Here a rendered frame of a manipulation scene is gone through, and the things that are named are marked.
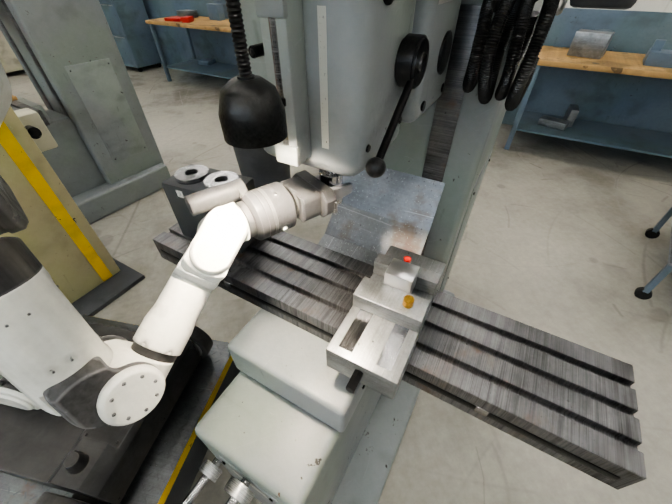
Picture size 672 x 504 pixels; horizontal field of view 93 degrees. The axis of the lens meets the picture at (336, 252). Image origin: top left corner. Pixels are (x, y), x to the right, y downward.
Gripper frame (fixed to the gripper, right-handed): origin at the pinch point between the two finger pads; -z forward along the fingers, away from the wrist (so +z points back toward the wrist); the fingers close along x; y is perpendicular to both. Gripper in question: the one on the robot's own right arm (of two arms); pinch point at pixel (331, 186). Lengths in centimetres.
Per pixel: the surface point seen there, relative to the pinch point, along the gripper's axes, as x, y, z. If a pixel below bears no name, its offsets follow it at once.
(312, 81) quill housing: -6.0, -21.4, 7.6
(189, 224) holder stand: 40, 24, 22
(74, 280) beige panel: 153, 109, 78
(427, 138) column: 6.5, 1.6, -37.4
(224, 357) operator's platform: 34, 84, 28
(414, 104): -6.4, -14.7, -13.8
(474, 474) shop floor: -53, 123, -34
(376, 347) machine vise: -23.5, 22.5, 6.6
